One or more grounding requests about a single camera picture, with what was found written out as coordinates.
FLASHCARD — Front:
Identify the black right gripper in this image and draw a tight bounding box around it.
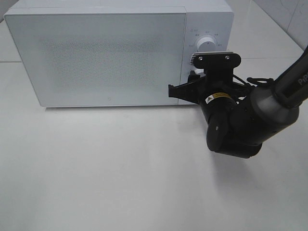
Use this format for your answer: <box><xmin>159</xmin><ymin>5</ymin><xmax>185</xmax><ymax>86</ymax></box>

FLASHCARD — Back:
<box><xmin>168</xmin><ymin>69</ymin><xmax>243</xmax><ymax>107</ymax></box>

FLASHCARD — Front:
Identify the white dial knob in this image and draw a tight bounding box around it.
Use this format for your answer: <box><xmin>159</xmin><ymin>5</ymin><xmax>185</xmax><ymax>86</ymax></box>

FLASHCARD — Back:
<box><xmin>196</xmin><ymin>35</ymin><xmax>217</xmax><ymax>52</ymax></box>
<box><xmin>190</xmin><ymin>69</ymin><xmax>204</xmax><ymax>75</ymax></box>

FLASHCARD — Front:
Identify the white microwave door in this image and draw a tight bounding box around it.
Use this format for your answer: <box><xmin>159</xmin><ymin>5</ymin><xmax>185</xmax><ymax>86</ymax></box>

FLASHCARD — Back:
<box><xmin>6</xmin><ymin>13</ymin><xmax>185</xmax><ymax>107</ymax></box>

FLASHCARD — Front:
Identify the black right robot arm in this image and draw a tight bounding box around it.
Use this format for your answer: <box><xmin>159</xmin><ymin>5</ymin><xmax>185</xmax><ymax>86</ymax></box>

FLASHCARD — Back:
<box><xmin>168</xmin><ymin>51</ymin><xmax>308</xmax><ymax>158</ymax></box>

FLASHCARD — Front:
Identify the white microwave oven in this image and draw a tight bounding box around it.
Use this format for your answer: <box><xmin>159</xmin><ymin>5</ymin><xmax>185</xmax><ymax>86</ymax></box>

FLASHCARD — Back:
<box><xmin>4</xmin><ymin>0</ymin><xmax>234</xmax><ymax>107</ymax></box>

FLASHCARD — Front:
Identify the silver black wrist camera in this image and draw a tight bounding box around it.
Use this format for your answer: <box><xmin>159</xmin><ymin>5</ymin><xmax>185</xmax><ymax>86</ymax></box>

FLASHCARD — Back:
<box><xmin>190</xmin><ymin>51</ymin><xmax>242</xmax><ymax>70</ymax></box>

